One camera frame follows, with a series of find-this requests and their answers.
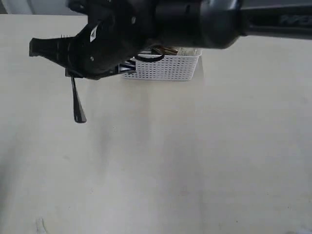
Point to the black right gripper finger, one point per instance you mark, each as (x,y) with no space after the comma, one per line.
(73,72)

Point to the grey backdrop curtain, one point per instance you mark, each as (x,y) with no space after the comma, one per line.
(37,7)

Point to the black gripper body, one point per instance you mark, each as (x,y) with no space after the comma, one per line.
(117,30)

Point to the white perforated plastic basket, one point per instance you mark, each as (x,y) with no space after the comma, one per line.
(170,68)

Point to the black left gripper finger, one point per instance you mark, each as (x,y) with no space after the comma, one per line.
(55,50)

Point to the brown wooden chopstick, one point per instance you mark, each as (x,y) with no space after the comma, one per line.
(164,51)

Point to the silver foil packet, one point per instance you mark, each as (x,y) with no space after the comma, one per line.
(128,66)

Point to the silver metal fork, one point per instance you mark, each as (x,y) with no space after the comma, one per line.
(79,115)

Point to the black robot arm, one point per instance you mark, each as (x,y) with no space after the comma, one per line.
(217,24)

